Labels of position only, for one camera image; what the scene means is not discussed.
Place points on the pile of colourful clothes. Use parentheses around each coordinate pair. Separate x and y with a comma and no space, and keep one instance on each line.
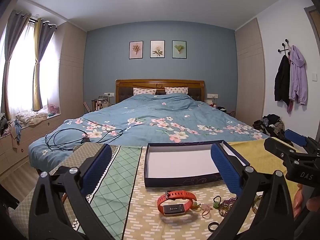
(7,127)

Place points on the bedside table items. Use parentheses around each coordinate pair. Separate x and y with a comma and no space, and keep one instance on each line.
(220,108)

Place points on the pile of dark clothes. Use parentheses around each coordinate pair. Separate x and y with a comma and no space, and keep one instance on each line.
(271,125)

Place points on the navy shallow cardboard box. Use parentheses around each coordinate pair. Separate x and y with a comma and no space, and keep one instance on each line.
(180,162)

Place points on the grey yellow curtain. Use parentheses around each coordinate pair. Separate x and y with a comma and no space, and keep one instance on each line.
(11,37)
(37,80)

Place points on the beige wardrobe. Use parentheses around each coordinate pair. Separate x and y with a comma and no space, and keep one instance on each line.
(72,75)
(250,75)

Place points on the gold bangle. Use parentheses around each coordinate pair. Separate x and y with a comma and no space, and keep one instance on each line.
(255,205)

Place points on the patchwork patterned cloth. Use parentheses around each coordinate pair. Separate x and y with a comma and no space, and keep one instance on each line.
(150,200)

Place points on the white patterned pillow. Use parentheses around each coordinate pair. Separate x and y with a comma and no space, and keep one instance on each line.
(145,91)
(176,90)

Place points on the framed pink flower picture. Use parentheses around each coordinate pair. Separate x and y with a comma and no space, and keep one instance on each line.
(136,50)

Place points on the window seat cabinet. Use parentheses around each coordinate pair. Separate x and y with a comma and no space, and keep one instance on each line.
(42,127)

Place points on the framed green leaf picture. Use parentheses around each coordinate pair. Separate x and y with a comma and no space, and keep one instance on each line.
(179,49)

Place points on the framed white flower picture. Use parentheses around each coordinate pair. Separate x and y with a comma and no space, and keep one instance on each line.
(157,49)

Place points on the white wall socket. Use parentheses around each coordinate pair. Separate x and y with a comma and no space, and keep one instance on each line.
(212,95)

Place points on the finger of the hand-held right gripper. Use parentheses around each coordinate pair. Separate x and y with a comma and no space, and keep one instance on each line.
(277,150)
(295,136)

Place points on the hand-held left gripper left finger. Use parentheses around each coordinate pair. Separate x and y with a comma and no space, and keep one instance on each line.
(98,167)

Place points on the bed with floral blue duvet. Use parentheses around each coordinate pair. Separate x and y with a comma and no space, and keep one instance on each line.
(162,112)

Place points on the wooden headboard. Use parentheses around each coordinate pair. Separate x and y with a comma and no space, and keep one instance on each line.
(160,82)

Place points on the white light switch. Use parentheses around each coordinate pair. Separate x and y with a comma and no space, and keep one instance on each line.
(313,77)

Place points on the orange smart watch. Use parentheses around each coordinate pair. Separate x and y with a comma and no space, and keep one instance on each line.
(175,195)

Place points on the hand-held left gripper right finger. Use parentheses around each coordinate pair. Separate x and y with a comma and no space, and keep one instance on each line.
(225,165)

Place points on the person's right hand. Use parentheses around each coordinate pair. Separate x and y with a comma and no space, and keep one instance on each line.
(298,200)

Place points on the black wall coat rack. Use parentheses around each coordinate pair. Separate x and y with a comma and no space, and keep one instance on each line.
(284,45)

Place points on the small pink fan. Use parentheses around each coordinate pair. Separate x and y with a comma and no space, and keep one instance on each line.
(53,109)

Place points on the wooden door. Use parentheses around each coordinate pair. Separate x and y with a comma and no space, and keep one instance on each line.
(313,30)

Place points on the pile of light clothes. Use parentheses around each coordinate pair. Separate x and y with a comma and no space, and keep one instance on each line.
(32,118)

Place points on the purple jacket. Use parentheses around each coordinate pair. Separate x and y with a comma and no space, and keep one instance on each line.
(297,75)

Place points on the black jacket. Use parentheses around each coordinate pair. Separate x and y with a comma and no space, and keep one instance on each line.
(282,80)

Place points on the bedside clutter of bottles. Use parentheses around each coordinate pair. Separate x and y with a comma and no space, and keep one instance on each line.
(102,103)

